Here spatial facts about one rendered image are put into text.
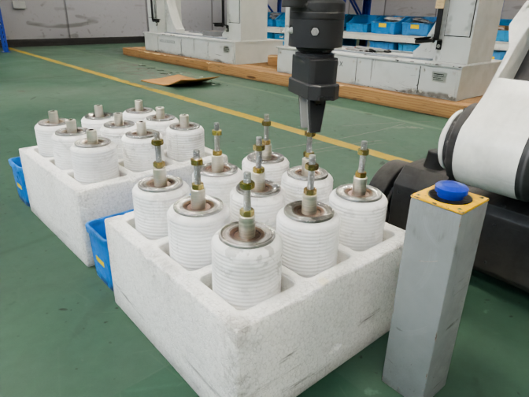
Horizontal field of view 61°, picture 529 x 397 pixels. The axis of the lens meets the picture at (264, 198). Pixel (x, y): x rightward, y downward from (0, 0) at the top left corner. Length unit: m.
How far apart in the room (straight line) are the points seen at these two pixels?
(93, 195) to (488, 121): 0.76
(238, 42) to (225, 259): 3.46
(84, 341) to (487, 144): 0.74
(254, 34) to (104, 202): 3.21
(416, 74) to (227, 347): 2.39
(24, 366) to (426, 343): 0.61
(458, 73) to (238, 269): 2.25
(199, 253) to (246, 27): 3.45
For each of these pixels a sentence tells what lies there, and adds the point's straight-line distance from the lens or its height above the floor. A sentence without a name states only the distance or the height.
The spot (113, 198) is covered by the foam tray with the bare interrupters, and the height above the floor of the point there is 0.14.
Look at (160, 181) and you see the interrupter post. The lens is 0.77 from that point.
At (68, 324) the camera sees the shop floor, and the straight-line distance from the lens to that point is 0.91.
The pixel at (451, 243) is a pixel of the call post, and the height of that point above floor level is 0.27.
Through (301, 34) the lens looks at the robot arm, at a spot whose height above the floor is 0.49.
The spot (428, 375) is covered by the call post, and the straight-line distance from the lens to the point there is 0.71.
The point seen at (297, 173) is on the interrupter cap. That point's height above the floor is 0.25.
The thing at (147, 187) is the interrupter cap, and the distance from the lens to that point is 0.76.
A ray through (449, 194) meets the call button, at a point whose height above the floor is 0.32.
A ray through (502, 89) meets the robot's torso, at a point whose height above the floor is 0.41.
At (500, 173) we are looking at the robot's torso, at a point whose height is 0.30.
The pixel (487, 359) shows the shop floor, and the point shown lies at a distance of 0.87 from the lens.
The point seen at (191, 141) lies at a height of 0.23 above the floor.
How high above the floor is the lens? 0.53
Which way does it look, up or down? 23 degrees down
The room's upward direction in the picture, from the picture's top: 1 degrees clockwise
